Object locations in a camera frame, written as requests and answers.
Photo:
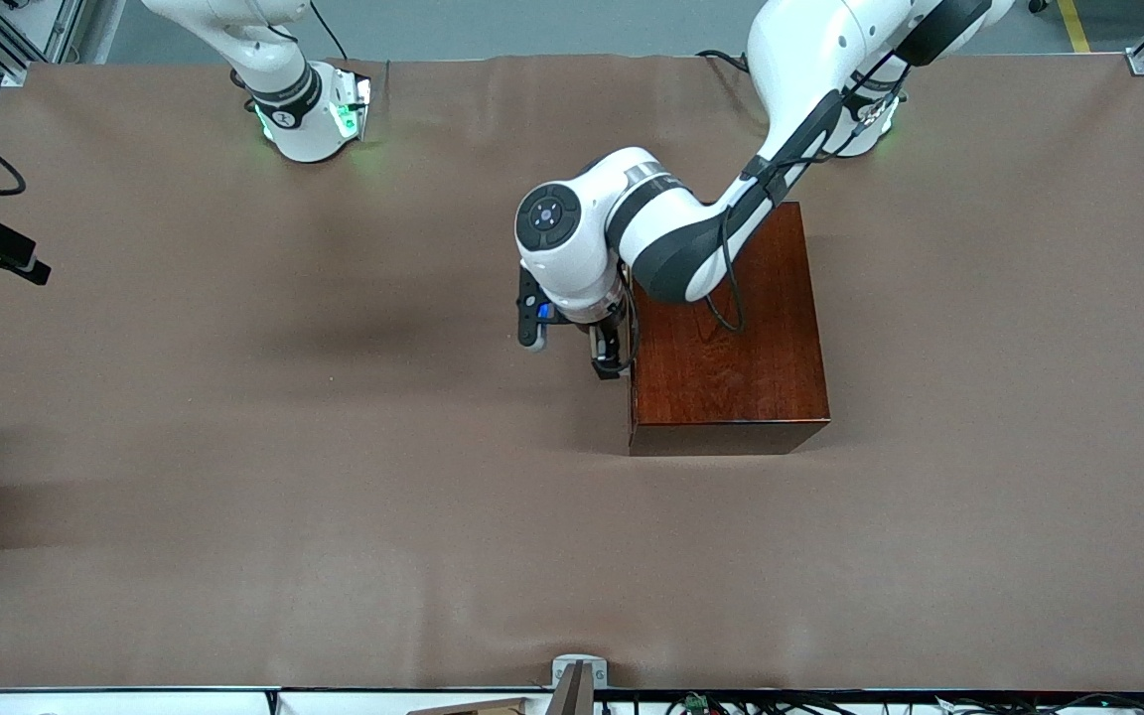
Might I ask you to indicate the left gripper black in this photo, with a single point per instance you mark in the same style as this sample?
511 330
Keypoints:
606 343

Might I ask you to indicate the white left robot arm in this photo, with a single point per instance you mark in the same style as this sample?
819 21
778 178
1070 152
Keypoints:
671 228

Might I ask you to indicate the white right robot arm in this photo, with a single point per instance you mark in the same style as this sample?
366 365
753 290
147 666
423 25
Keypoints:
284 89

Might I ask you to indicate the dark wooden drawer cabinet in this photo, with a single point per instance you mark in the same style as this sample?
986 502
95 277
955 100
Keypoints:
751 377

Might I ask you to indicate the brown table cover mat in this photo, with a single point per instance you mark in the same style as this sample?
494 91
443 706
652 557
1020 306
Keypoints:
334 596

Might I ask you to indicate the brown cardboard piece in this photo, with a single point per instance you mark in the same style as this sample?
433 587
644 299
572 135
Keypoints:
483 708

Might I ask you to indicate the aluminium frame with diagonal bars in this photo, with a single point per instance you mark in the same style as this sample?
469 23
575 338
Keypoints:
14 71

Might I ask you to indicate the grey metal bracket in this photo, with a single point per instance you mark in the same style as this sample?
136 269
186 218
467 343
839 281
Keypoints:
600 675

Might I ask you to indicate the grey upright post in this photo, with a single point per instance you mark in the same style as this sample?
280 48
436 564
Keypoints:
577 697

